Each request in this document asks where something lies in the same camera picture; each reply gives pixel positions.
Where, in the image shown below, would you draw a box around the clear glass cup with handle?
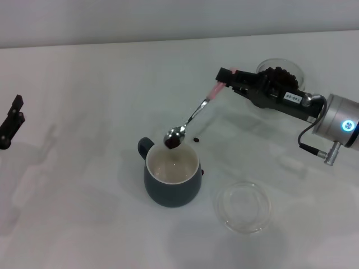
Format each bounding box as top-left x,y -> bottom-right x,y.
256,58 -> 306,92

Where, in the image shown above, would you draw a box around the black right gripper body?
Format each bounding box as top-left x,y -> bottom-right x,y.
253,86 -> 328,124

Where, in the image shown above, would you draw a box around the dark blue ceramic mug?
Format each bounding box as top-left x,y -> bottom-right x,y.
137,136 -> 202,208

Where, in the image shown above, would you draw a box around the small clear glass dish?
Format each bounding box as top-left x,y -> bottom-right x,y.
214,180 -> 272,233

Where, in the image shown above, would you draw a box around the pink handled metal spoon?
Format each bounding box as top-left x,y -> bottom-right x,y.
163,66 -> 236,150

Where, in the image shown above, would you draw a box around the coffee bean pile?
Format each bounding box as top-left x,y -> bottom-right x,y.
263,66 -> 298,91

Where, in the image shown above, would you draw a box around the black cable with metal plugs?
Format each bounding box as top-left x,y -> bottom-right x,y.
297,94 -> 342,166

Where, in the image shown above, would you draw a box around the scooped coffee beans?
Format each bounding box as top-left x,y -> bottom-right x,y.
164,138 -> 181,150

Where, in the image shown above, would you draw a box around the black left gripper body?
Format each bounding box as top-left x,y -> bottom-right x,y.
0,111 -> 19,151

